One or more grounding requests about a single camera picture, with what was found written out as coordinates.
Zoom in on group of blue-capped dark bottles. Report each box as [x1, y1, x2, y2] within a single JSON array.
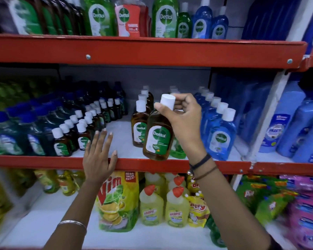
[[0, 92, 77, 156]]

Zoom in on small green liquid bottle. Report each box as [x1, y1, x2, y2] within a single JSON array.
[[170, 137, 187, 160]]

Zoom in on person's left forearm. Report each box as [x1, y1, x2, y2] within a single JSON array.
[[43, 180, 106, 250]]

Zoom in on large green liquid bottle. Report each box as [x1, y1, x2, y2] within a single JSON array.
[[81, 0, 118, 37], [151, 0, 180, 38]]

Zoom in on red liquid bottle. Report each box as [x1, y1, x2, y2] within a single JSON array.
[[114, 0, 150, 37]]

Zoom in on yellow green dishwash pouch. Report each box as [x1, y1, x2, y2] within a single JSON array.
[[96, 171, 140, 233]]

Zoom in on large blue canister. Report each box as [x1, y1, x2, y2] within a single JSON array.
[[241, 0, 303, 41]]

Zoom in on thin brown wristband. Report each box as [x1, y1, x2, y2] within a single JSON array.
[[194, 166, 218, 181]]

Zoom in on person's right hand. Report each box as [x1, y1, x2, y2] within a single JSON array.
[[154, 93, 212, 165]]

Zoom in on person's right forearm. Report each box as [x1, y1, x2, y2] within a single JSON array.
[[189, 157, 278, 250]]

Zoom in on black thread wristband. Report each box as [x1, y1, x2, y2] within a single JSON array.
[[188, 153, 212, 175]]

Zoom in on group of blurred green bottles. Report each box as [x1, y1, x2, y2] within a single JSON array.
[[0, 77, 62, 113]]

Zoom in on row of large dark bottles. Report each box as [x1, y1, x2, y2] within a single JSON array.
[[0, 0, 86, 36]]

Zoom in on white shelf upright post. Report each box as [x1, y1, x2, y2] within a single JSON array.
[[230, 0, 313, 191]]

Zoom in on brown antiseptic bottle white cap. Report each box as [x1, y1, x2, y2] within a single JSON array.
[[138, 94, 154, 114], [141, 86, 154, 110], [143, 94, 176, 161], [131, 100, 150, 148]]

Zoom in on white bottom shelf board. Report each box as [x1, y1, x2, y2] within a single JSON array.
[[0, 180, 226, 250]]

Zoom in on medium green liquid bottle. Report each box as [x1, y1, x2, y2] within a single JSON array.
[[177, 2, 192, 39]]

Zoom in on silver bangle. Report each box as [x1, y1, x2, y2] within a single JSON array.
[[57, 220, 87, 231]]

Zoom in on yellow cleaner bottle red cap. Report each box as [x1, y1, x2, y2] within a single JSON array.
[[139, 185, 164, 226], [165, 186, 190, 228], [168, 175, 187, 196], [145, 172, 166, 197]]

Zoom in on dark green bottle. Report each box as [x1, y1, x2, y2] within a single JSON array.
[[206, 214, 227, 248]]

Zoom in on person's left hand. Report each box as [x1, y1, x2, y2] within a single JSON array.
[[83, 130, 118, 185]]

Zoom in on pile of pink packets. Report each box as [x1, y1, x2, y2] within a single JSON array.
[[279, 175, 313, 250]]

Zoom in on blue liquid bottle white cap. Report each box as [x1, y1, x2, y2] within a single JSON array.
[[210, 6, 229, 40], [191, 0, 213, 39]]

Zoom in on pile of green packets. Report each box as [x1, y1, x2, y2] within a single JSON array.
[[235, 175, 296, 225]]

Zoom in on group of yellow dishwash bottles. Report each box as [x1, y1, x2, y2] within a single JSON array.
[[33, 169, 86, 197]]

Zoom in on row of blue liquid bottles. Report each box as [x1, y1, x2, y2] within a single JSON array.
[[194, 86, 237, 161]]

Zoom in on yellow refill pouch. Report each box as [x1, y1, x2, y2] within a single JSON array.
[[186, 174, 204, 198], [185, 193, 211, 228]]

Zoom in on group of small brown bottles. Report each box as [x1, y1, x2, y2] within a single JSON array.
[[52, 81, 129, 157]]

